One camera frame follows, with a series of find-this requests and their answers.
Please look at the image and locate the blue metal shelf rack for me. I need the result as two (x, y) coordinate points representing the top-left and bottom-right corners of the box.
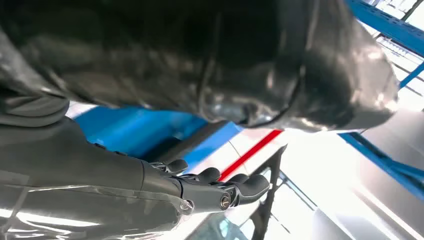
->
(74, 0), (424, 203)

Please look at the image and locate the white car with red stripe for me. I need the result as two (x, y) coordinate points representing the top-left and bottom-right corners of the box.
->
(66, 100), (352, 240)

